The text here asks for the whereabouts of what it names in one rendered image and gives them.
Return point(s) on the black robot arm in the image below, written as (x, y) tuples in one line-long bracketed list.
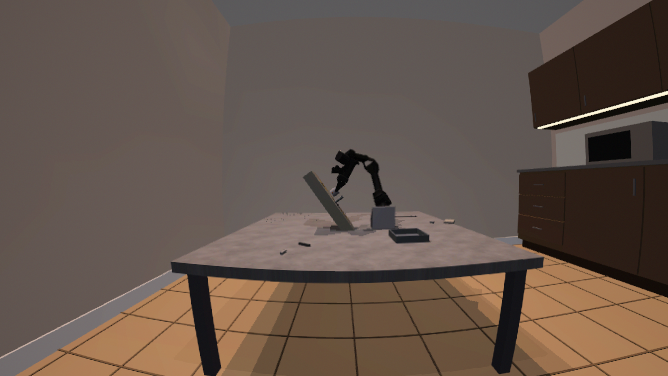
[(350, 159)]

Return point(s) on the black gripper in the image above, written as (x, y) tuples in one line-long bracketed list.
[(343, 178)]

